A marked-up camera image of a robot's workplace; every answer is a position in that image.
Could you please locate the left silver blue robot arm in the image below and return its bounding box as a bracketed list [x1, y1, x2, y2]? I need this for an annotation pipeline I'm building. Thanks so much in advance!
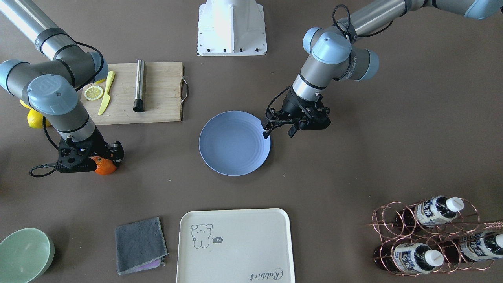
[262, 0, 502, 138]

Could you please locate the grey folded cloth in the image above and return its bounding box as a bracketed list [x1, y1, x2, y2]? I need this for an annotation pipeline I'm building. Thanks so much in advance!
[114, 217, 169, 275]

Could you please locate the whole yellow lemon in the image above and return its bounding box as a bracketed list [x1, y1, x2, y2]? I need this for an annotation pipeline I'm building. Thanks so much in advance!
[27, 109, 44, 129]
[20, 100, 32, 109]

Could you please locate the copper wire bottle rack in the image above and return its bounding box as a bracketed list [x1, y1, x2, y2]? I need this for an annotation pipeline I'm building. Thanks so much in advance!
[371, 198, 502, 276]

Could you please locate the green bowl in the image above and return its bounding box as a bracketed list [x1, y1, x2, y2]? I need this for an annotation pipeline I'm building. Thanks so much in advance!
[0, 228, 55, 283]

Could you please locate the orange fruit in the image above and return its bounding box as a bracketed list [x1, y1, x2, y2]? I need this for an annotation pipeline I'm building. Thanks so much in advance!
[91, 156, 117, 175]

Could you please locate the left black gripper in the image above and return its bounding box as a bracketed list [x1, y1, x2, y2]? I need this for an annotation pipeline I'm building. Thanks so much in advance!
[262, 89, 331, 139]

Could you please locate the wooden cutting board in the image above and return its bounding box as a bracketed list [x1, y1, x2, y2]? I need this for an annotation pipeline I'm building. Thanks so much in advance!
[81, 62, 184, 125]

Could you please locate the tea bottle two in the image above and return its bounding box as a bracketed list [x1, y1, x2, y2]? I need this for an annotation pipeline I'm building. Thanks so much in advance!
[373, 243, 445, 275]

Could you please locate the tea bottle one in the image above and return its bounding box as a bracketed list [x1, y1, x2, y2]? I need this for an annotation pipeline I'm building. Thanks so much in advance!
[394, 195, 464, 231]

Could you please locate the cream rabbit tray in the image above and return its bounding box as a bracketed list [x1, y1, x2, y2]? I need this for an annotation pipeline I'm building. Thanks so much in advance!
[176, 208, 296, 283]

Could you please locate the blue round plate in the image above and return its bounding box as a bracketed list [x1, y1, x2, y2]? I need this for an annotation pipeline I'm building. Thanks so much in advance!
[199, 111, 271, 176]

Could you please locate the lemon half slice lower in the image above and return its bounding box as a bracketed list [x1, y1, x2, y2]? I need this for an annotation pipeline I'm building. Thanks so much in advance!
[83, 86, 104, 101]

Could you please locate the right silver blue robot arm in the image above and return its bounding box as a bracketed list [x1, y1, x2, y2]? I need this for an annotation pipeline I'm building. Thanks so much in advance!
[0, 0, 124, 173]

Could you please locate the tea bottle three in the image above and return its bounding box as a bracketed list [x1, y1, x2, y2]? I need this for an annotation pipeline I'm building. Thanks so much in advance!
[442, 230, 503, 265]

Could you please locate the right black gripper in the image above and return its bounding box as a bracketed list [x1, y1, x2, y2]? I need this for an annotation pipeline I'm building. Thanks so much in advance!
[55, 128, 124, 173]

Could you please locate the steel muddler with black tip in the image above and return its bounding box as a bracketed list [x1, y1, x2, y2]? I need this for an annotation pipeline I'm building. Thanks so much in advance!
[133, 59, 145, 113]

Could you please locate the yellow plastic knife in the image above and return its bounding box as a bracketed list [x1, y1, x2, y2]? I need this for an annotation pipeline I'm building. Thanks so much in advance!
[98, 70, 116, 115]

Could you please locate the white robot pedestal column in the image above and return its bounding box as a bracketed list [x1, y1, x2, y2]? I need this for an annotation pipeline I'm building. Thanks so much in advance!
[196, 0, 268, 56]

